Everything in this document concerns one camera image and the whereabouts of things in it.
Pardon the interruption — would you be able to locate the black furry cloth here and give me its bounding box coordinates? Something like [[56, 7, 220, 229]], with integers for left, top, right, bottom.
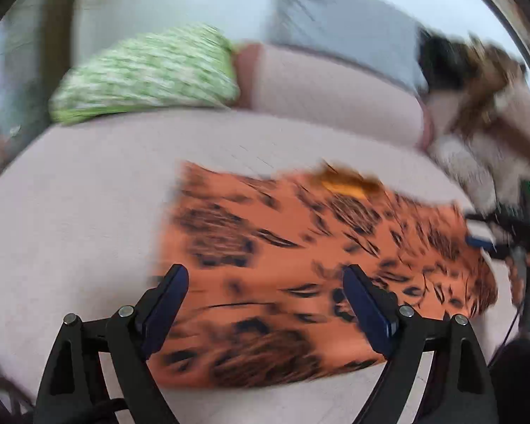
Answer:
[[418, 30, 476, 92]]

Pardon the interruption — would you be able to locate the green white patterned pillow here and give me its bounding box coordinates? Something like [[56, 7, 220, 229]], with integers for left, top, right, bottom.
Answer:
[[48, 24, 239, 124]]

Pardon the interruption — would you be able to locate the orange black floral garment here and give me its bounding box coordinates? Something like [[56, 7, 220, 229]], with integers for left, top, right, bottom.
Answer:
[[149, 163, 498, 388]]

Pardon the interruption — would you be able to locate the pink bolster cushion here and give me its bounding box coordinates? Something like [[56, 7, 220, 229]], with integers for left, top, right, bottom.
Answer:
[[234, 43, 434, 151]]

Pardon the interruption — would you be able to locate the beige striped cloth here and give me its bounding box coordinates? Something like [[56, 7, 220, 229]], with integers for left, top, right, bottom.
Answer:
[[428, 134, 530, 212]]

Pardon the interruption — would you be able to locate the brown crumpled cloth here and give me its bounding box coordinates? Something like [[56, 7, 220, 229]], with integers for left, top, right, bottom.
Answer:
[[449, 35, 526, 140]]

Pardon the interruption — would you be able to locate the brown wooden door frame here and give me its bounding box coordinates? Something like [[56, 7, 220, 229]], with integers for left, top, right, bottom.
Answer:
[[35, 0, 85, 98]]

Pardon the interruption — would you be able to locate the grey pillow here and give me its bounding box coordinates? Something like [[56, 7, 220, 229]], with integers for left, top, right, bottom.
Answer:
[[269, 0, 427, 92]]

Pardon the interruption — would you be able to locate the pink quilted bed cover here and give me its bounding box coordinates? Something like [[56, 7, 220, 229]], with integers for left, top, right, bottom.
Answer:
[[0, 105, 523, 424]]

